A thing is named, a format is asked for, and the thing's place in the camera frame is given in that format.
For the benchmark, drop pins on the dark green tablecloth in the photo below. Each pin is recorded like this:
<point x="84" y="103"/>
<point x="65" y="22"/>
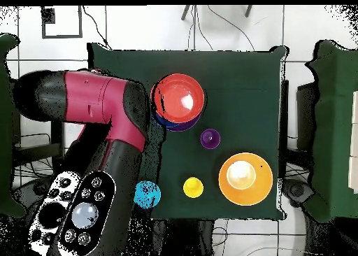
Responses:
<point x="237" y="79"/>

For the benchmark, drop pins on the large yellow plastic bowl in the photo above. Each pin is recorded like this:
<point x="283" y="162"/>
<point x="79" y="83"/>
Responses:
<point x="260" y="188"/>

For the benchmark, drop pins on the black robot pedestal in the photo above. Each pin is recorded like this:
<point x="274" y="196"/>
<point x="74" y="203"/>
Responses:
<point x="181" y="239"/>

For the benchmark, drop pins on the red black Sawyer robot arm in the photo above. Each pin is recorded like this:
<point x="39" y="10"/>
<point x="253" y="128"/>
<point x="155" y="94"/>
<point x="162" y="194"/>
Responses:
<point x="95" y="99"/>

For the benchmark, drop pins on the green cloth side table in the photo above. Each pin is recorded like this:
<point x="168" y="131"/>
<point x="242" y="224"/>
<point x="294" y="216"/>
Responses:
<point x="5" y="127"/>
<point x="332" y="127"/>

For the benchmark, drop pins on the yellow plastic cup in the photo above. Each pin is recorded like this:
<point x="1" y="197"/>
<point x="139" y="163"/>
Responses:
<point x="193" y="187"/>

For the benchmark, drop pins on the black square frame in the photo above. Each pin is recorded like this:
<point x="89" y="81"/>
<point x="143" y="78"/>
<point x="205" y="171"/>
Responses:
<point x="62" y="36"/>

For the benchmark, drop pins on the purple plastic cup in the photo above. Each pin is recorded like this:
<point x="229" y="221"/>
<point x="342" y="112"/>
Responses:
<point x="210" y="138"/>

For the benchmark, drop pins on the orange shallow plastic bowl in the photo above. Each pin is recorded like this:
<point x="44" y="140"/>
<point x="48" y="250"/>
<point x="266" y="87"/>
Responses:
<point x="173" y="99"/>

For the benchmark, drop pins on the large purple plastic bowl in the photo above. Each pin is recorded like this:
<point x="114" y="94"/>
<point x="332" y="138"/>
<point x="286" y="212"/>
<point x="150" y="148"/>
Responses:
<point x="187" y="126"/>

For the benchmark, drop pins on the white boxes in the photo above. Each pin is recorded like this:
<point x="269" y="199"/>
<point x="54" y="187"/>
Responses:
<point x="354" y="141"/>

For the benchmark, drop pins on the small cyan plastic bowl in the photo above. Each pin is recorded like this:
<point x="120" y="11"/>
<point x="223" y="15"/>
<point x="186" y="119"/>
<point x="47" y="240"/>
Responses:
<point x="152" y="195"/>

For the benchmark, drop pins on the grey tripod leg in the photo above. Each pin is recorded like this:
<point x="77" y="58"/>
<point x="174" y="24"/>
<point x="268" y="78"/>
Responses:
<point x="248" y="12"/>
<point x="186" y="13"/>

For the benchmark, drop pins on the black pedestal leg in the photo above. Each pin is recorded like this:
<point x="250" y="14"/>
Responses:
<point x="25" y="193"/>
<point x="296" y="190"/>

